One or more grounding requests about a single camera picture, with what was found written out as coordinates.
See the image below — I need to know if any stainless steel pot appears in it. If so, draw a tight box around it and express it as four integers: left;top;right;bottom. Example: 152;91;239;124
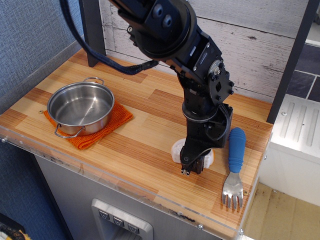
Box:
47;77;116;139

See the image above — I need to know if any dark right post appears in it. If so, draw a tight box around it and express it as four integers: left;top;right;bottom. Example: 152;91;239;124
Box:
266;0;320;124

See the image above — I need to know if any braided black cable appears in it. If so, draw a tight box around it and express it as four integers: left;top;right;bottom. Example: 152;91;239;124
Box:
58;0;160;76

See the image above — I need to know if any silver dispenser panel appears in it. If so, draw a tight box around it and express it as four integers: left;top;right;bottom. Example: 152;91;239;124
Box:
91;198;154;240

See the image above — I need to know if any orange cloth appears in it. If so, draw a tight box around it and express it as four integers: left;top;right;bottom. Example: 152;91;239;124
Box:
43;100;134;151

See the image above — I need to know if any yellow black object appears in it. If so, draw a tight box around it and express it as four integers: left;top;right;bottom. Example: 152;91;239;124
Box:
0;222;31;240

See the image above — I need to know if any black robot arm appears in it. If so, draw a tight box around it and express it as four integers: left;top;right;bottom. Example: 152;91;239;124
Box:
112;0;234;175

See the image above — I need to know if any dark left post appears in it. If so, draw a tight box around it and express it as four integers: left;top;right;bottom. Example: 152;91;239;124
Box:
78;0;106;56

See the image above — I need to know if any white semicircle cheese shape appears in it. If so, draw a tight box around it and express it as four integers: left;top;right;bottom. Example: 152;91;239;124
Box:
171;138;215;169

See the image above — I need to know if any white ridged sink unit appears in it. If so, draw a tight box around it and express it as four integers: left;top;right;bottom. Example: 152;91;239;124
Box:
259;94;320;206

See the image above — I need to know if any blue handled fork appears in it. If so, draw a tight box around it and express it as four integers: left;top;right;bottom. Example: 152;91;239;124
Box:
222;127;246;209

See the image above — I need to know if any dark post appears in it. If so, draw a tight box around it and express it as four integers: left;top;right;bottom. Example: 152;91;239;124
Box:
266;0;320;124
78;0;106;56

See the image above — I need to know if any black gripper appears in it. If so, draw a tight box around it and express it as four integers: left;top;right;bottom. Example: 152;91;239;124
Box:
180;102;234;176

